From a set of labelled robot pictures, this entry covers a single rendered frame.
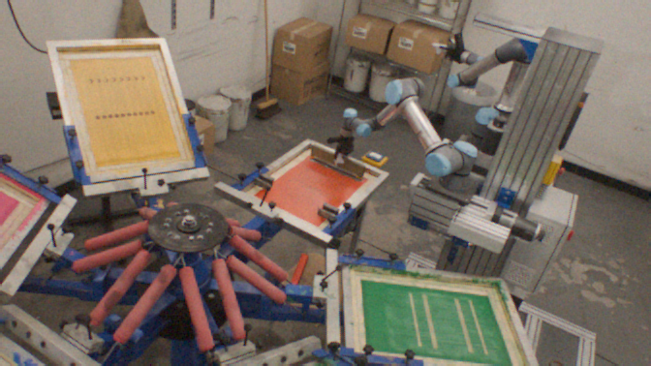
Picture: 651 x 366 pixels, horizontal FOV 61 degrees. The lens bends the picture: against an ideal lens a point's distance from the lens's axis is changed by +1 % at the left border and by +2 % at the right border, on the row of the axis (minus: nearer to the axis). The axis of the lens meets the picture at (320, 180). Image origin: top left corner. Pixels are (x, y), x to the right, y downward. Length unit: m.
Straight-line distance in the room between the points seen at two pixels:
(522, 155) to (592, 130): 3.38
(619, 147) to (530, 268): 3.32
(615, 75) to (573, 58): 3.36
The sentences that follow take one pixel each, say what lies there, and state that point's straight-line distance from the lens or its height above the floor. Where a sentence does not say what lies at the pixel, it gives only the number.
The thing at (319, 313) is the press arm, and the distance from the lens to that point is 2.40.
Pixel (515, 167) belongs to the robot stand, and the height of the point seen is 1.41.
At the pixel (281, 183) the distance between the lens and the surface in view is 3.06.
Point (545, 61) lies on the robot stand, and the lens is 2.66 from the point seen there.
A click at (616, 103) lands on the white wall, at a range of 6.07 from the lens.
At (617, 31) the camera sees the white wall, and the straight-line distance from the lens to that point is 5.91.
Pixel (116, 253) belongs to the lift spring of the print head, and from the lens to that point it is 2.21.
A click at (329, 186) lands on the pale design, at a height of 0.95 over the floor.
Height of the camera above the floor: 2.66
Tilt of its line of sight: 33 degrees down
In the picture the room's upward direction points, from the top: 11 degrees clockwise
